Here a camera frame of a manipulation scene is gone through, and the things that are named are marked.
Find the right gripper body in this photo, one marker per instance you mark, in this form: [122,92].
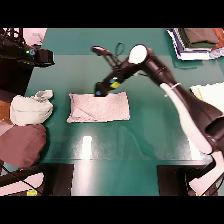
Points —
[107,86]

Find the pink shirt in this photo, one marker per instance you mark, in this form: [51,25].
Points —
[100,108]

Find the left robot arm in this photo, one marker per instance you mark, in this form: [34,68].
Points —
[40,56]

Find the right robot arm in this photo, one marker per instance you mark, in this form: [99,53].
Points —
[186,100]

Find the pale grey garment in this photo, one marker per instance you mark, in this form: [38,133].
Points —
[30,109]

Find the white garment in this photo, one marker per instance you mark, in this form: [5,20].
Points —
[195,55]

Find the dark green garment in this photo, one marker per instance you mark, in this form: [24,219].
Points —
[196,45]

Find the maroon garment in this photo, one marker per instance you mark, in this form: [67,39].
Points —
[21,145]

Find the cream garment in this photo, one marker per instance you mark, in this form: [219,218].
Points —
[213,95]

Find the brown garment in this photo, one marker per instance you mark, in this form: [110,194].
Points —
[200,33]

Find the lilac garment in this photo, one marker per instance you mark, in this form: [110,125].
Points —
[218,52]

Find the orange garment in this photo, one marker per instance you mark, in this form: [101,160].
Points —
[219,36]

